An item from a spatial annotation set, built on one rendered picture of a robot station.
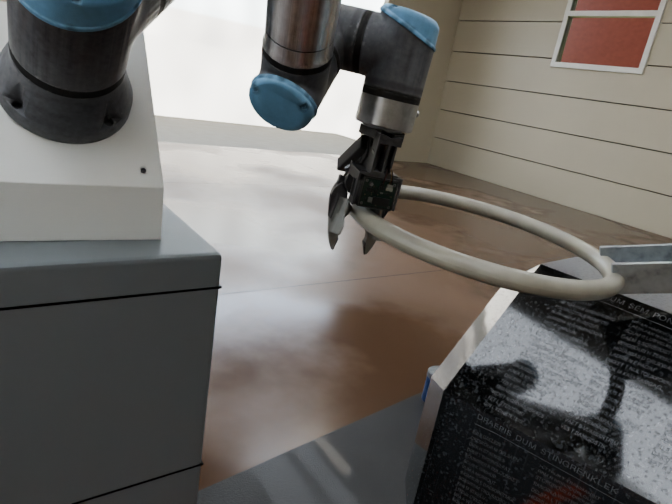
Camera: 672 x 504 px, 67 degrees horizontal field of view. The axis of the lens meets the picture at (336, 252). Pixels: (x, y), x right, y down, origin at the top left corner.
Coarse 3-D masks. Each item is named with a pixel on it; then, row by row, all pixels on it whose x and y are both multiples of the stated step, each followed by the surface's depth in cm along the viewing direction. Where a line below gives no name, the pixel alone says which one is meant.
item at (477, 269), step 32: (416, 192) 110; (384, 224) 76; (512, 224) 110; (544, 224) 106; (416, 256) 73; (448, 256) 70; (512, 288) 69; (544, 288) 69; (576, 288) 70; (608, 288) 74
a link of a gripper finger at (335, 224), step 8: (344, 200) 83; (336, 208) 84; (344, 208) 82; (328, 216) 85; (336, 216) 84; (344, 216) 82; (328, 224) 85; (336, 224) 83; (328, 232) 85; (336, 232) 82; (328, 240) 86; (336, 240) 86
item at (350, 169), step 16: (368, 128) 77; (368, 144) 80; (384, 144) 77; (400, 144) 75; (368, 160) 78; (384, 160) 76; (352, 176) 79; (368, 176) 77; (384, 176) 77; (352, 192) 82; (368, 192) 77; (384, 192) 78; (384, 208) 79
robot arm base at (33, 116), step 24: (0, 72) 72; (24, 72) 68; (0, 96) 73; (24, 96) 71; (48, 96) 71; (72, 96) 71; (96, 96) 73; (120, 96) 78; (24, 120) 73; (48, 120) 73; (72, 120) 74; (96, 120) 76; (120, 120) 80
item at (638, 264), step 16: (608, 256) 91; (624, 256) 90; (640, 256) 89; (656, 256) 89; (624, 272) 81; (640, 272) 80; (656, 272) 79; (624, 288) 81; (640, 288) 80; (656, 288) 80
